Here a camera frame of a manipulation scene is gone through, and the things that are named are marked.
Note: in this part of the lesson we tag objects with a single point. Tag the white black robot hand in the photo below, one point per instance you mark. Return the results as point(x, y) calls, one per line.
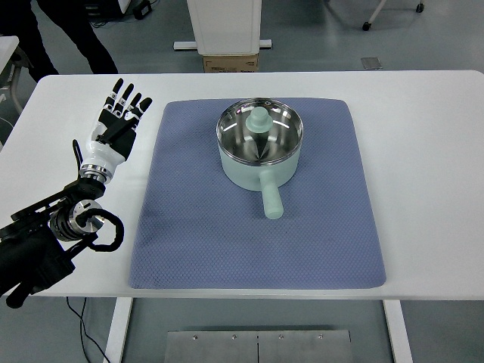
point(114, 133)

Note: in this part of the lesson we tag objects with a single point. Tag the mint green pot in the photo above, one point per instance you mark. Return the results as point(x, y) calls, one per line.
point(263, 179)

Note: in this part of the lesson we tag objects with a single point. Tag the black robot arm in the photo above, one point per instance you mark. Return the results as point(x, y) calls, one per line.
point(38, 247)

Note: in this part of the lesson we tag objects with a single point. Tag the blue textured mat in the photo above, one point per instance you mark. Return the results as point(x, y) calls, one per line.
point(198, 230)

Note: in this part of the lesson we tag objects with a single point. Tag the black device on floor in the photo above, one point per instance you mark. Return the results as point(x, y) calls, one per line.
point(142, 9)

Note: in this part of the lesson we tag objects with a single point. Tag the cardboard box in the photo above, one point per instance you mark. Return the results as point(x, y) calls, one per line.
point(248, 63)

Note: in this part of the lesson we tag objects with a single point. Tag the glass lid green knob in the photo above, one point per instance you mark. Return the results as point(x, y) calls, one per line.
point(259, 132)

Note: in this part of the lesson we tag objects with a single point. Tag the person in black trousers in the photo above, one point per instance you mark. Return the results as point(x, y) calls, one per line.
point(39, 24)

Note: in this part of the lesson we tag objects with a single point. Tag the grey floor plate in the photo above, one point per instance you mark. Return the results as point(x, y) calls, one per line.
point(371, 63)

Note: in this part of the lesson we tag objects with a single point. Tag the white pedestal stand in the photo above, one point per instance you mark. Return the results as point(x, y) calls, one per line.
point(225, 27)

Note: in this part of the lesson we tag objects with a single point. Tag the metal base plate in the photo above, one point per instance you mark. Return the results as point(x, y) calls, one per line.
point(259, 346)

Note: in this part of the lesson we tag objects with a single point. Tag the white table frame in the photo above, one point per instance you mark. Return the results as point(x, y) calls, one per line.
point(395, 322)

